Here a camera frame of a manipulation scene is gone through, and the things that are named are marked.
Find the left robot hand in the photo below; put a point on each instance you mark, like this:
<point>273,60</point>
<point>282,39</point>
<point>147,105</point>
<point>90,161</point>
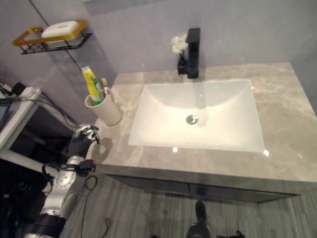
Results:
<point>78,145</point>

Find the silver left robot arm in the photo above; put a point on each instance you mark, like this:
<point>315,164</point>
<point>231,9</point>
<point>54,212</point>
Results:
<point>59,188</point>

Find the beige cup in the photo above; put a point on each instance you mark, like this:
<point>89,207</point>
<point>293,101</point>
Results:
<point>104,109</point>

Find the chrome sink drain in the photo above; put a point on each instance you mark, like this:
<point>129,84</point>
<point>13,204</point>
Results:
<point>192,119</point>

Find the white sink basin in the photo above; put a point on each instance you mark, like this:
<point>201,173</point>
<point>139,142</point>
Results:
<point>195,114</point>

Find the white pipe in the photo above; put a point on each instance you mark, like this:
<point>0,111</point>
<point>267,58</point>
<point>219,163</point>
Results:
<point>27,161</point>

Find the yellow green toothpaste tube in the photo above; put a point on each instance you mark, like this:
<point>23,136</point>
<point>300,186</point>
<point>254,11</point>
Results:
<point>91,85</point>

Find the white side table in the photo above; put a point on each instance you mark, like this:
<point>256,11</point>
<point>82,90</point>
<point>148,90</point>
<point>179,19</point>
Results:
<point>17,111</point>

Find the black power adapter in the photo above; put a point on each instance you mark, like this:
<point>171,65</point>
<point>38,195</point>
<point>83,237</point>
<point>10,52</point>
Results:
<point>17,88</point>

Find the gold and black soap rack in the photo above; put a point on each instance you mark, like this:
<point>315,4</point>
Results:
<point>49,41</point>

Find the white soap bar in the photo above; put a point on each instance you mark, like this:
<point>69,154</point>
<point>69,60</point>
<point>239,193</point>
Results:
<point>59,29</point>

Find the grey vanity cabinet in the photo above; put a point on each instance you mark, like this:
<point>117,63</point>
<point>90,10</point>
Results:
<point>198,186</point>

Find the robot leg and foot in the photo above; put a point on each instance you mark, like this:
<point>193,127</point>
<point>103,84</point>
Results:
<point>198,220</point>

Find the white flowers in black vase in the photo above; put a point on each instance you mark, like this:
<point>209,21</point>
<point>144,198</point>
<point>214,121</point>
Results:
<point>178,44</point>

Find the black faucet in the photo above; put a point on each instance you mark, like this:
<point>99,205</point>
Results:
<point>192,54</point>

